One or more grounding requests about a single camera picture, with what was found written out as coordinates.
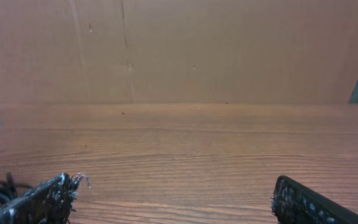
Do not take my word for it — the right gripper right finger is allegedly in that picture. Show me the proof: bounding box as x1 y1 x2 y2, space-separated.
271 175 358 224

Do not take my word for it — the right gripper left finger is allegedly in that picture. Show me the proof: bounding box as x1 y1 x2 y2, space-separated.
0 173 91 224

